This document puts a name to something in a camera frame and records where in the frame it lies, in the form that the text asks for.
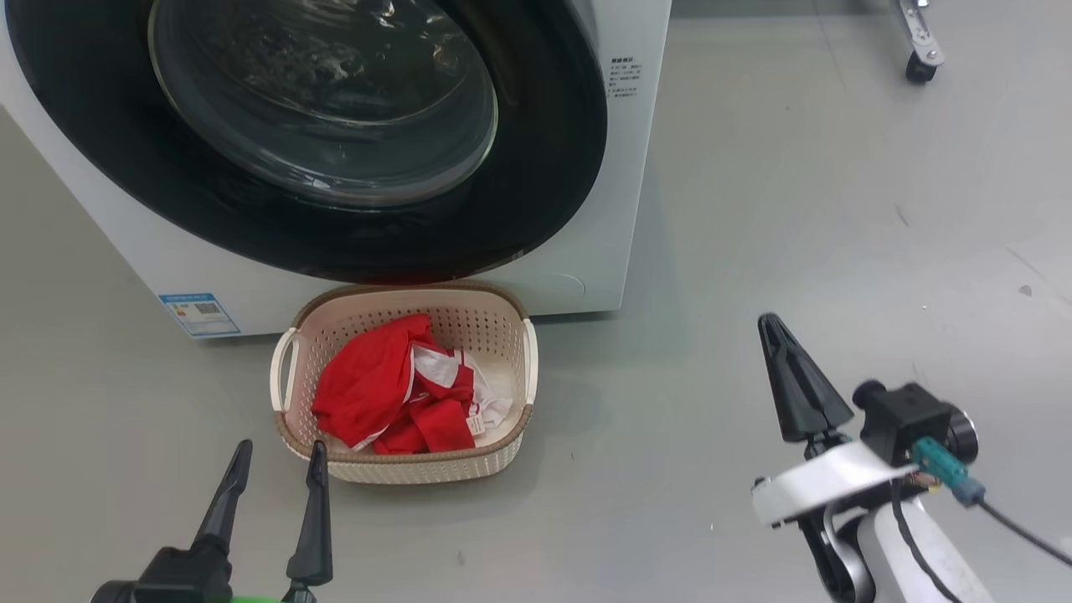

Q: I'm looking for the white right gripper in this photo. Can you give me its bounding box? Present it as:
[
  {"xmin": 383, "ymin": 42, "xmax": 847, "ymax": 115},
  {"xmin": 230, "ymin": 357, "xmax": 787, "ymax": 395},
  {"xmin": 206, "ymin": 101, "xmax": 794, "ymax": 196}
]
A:
[{"xmin": 751, "ymin": 313, "xmax": 919, "ymax": 529}]

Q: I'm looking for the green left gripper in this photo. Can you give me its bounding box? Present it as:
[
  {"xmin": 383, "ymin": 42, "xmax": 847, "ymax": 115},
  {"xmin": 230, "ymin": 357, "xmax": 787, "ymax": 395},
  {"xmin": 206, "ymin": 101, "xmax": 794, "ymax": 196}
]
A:
[{"xmin": 191, "ymin": 440, "xmax": 334, "ymax": 603}]

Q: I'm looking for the plain red garment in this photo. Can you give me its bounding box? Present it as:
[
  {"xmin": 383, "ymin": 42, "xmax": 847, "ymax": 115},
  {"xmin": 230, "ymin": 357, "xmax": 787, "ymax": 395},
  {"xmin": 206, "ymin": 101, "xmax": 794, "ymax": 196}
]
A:
[{"xmin": 312, "ymin": 314, "xmax": 435, "ymax": 451}]

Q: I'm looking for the red white jersey garment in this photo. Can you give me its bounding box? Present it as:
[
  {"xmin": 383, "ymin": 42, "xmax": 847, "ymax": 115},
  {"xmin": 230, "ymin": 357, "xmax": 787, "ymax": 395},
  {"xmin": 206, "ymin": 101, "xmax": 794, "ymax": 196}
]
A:
[{"xmin": 373, "ymin": 339, "xmax": 514, "ymax": 456}]

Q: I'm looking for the black round washing machine door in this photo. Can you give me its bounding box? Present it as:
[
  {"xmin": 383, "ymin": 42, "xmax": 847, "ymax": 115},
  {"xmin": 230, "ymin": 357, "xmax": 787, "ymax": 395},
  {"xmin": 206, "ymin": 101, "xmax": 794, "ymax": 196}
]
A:
[{"xmin": 4, "ymin": 0, "xmax": 609, "ymax": 286}]

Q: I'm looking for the cream perforated laundry basket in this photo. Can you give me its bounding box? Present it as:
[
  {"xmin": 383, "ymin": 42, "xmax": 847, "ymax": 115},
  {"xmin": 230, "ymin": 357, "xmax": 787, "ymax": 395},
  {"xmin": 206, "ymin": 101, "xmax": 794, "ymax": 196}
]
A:
[{"xmin": 270, "ymin": 281, "xmax": 539, "ymax": 485}]

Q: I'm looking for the white washing machine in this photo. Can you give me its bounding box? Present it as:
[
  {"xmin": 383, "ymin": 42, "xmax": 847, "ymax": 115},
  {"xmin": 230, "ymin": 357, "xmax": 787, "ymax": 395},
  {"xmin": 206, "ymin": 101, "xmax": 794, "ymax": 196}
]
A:
[{"xmin": 0, "ymin": 0, "xmax": 673, "ymax": 340}]

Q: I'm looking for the blue energy label sticker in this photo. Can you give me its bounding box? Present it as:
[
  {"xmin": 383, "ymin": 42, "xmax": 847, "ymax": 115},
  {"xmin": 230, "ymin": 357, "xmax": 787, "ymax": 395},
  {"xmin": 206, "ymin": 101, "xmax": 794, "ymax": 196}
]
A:
[{"xmin": 159, "ymin": 291, "xmax": 242, "ymax": 338}]

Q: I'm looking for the metal caster wheel leg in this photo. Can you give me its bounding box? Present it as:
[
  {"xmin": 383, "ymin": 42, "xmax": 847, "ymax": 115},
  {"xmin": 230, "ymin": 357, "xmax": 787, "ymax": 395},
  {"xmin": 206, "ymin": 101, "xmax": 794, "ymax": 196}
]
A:
[{"xmin": 890, "ymin": 0, "xmax": 946, "ymax": 85}]

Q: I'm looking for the right arm teal plug cable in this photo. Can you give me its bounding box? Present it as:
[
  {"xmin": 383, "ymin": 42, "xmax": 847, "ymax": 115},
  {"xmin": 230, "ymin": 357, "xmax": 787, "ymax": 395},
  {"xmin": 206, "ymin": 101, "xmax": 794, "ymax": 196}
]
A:
[{"xmin": 911, "ymin": 437, "xmax": 1072, "ymax": 569}]

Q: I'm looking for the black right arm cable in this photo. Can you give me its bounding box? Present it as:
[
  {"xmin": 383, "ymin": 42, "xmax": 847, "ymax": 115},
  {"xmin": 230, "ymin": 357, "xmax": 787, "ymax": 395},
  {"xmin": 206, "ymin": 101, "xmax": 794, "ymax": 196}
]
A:
[{"xmin": 889, "ymin": 479, "xmax": 961, "ymax": 603}]

